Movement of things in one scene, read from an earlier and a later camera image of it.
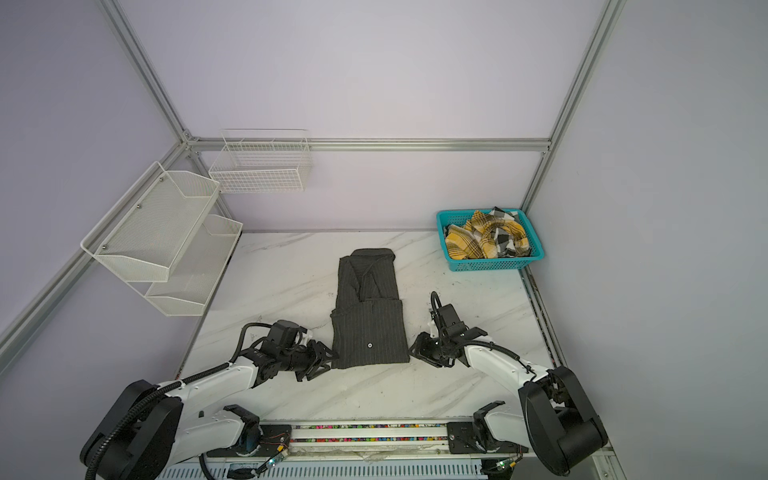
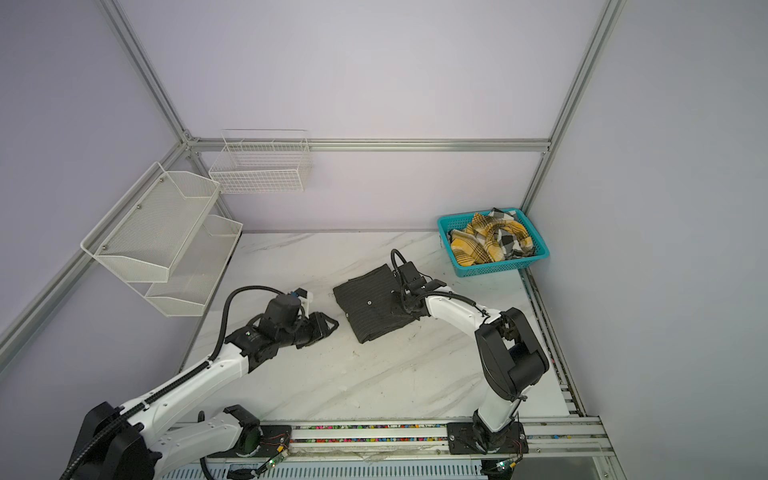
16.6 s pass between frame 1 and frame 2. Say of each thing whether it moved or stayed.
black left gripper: moved
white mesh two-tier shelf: stayed
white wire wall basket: stayed
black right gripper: moved
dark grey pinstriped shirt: moved
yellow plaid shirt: stayed
